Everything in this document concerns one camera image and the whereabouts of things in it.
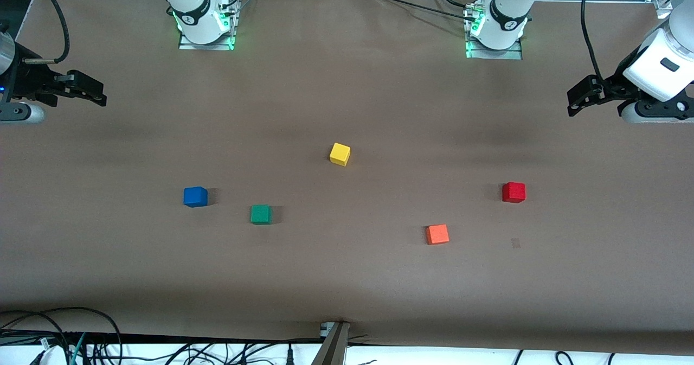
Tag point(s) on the blue cube block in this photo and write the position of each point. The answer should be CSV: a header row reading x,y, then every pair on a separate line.
x,y
195,197

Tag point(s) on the green cube block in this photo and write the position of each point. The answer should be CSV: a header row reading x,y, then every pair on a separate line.
x,y
261,214

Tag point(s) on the yellow cube block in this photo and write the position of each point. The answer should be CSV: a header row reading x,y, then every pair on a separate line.
x,y
340,154

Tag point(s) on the aluminium corner bracket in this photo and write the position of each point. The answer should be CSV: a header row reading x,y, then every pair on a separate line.
x,y
663,8

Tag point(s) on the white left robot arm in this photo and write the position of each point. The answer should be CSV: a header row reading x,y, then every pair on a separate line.
x,y
659,64

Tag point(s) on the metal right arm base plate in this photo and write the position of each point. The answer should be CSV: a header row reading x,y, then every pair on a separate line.
x,y
230,29

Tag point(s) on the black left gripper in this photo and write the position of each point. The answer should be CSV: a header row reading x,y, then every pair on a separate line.
x,y
613,86

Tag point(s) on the red cube block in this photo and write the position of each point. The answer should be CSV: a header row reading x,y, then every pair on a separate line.
x,y
513,192

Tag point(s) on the metal camera mount bar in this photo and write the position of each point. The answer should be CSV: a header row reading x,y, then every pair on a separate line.
x,y
332,346

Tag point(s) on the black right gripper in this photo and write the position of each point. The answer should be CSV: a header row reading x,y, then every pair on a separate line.
x,y
27,80

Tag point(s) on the orange cube block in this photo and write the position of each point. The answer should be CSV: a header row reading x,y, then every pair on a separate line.
x,y
437,234

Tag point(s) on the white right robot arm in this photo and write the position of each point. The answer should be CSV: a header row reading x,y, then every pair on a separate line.
x,y
190,7

